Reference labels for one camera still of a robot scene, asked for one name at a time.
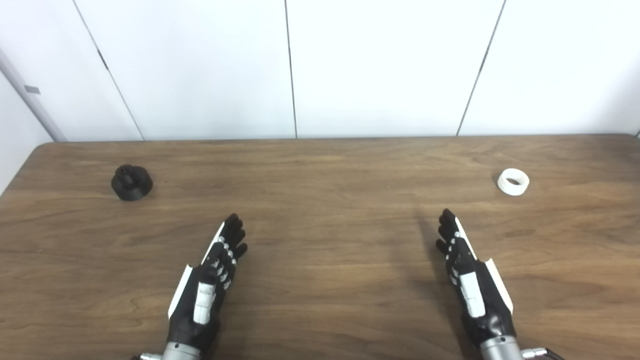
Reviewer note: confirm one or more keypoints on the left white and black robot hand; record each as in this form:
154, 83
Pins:
210, 280

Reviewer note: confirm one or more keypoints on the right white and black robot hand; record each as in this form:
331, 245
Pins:
470, 285

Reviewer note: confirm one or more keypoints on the round black part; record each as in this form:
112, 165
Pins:
131, 187

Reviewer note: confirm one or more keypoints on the grey wall corner post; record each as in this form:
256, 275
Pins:
44, 120

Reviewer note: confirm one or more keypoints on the small grey wall tag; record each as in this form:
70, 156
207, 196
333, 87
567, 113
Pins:
32, 90

